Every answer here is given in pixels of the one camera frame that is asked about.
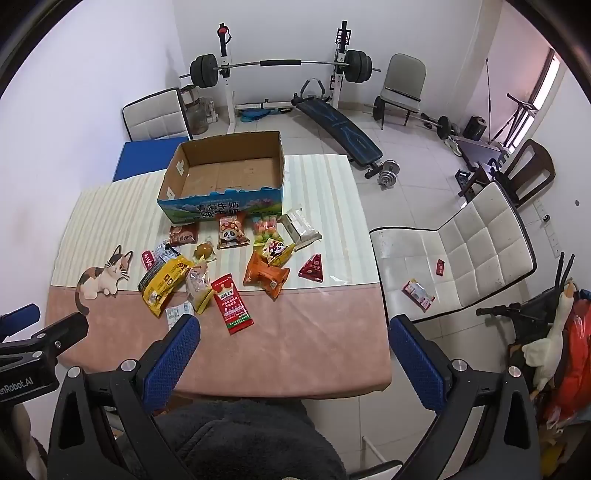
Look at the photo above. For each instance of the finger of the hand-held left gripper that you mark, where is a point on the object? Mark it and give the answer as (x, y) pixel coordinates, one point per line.
(18, 317)
(55, 334)

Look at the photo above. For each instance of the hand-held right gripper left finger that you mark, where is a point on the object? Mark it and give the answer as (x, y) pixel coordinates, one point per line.
(173, 364)

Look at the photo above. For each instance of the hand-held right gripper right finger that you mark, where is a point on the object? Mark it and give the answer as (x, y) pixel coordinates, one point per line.
(415, 364)

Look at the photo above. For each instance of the beige snack packet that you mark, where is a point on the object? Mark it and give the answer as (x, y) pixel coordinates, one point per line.
(199, 290)

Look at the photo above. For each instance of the yellow black snack packet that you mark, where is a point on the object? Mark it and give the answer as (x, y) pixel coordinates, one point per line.
(164, 284)

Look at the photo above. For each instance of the long red snack packet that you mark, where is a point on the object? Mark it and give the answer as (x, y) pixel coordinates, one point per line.
(232, 304)

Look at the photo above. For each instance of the round brown bun packet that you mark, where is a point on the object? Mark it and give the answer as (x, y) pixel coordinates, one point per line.
(204, 250)

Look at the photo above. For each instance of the orange snack packet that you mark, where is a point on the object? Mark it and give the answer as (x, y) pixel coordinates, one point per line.
(265, 279)

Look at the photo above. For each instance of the orange panda snack bag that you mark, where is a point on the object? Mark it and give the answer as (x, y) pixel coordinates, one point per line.
(234, 234)

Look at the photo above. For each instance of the bag of colourful balls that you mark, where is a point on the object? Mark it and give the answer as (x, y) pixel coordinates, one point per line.
(267, 229)

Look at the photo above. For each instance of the white grey snack packet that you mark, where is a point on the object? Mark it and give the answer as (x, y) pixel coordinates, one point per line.
(300, 228)

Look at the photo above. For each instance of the cardboard box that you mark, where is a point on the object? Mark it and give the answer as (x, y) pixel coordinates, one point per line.
(231, 170)

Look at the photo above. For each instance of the small white snack packet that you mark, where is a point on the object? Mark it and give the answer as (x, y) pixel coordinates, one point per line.
(178, 314)

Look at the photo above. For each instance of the red white packet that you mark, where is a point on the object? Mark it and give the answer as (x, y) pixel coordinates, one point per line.
(418, 294)

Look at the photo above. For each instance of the tiny red packet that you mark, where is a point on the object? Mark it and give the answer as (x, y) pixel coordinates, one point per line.
(441, 266)

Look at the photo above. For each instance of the small red snack packet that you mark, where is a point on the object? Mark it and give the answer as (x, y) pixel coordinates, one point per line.
(148, 261)

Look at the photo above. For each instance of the person's dark fleece clothing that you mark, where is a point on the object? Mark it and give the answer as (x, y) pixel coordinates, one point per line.
(244, 443)

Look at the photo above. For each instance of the silver black snack packet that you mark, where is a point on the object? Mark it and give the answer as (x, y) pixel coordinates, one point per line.
(167, 252)

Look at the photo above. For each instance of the brown snack packet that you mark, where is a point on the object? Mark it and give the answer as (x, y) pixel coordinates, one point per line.
(183, 235)

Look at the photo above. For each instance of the white padded chair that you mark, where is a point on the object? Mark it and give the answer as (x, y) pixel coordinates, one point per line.
(480, 249)
(154, 115)

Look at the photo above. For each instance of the red triangular snack packet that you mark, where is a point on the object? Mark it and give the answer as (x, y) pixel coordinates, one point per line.
(313, 269)

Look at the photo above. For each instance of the white goose plush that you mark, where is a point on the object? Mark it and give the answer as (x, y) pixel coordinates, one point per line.
(554, 332)

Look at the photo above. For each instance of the yellow green panda packet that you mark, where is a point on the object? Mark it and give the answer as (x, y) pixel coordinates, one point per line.
(275, 251)

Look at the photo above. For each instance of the chrome dumbbell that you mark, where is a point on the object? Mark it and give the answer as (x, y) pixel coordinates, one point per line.
(388, 174)

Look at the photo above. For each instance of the black stool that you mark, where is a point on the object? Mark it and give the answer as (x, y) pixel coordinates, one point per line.
(471, 180)

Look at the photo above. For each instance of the blue mat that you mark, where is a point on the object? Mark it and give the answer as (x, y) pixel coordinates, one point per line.
(143, 157)

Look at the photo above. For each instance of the white sneaker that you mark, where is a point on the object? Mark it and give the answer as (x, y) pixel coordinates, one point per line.
(453, 146)

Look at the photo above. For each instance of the dark low table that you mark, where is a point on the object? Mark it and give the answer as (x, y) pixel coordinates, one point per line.
(480, 152)

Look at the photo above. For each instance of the dark wooden chair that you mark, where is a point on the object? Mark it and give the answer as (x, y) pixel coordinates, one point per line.
(531, 170)

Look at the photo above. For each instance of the short barbell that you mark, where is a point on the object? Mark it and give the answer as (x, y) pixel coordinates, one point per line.
(441, 125)

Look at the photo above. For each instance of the black speaker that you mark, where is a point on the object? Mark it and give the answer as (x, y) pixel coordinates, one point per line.
(474, 128)

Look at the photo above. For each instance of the black sit-up bench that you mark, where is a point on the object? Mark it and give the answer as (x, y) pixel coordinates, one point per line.
(341, 129)

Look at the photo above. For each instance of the clear water jug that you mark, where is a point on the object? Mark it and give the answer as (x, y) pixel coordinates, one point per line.
(199, 117)

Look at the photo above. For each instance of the black weight plate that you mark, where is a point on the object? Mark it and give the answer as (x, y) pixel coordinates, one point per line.
(377, 110)

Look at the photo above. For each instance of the blue floor exerciser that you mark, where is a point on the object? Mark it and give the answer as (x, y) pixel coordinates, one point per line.
(265, 114)

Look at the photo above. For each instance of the black folding stand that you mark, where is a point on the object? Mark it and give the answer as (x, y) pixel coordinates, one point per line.
(519, 115)

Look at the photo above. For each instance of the grey chair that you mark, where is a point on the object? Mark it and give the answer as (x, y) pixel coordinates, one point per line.
(404, 85)

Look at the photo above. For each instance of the weight bench with barbell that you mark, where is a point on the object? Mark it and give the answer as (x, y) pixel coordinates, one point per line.
(227, 78)

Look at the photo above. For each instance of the window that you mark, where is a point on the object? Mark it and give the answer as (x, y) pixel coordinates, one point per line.
(547, 78)

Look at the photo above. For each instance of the long black barbell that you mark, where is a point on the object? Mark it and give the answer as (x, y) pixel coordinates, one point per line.
(277, 62)

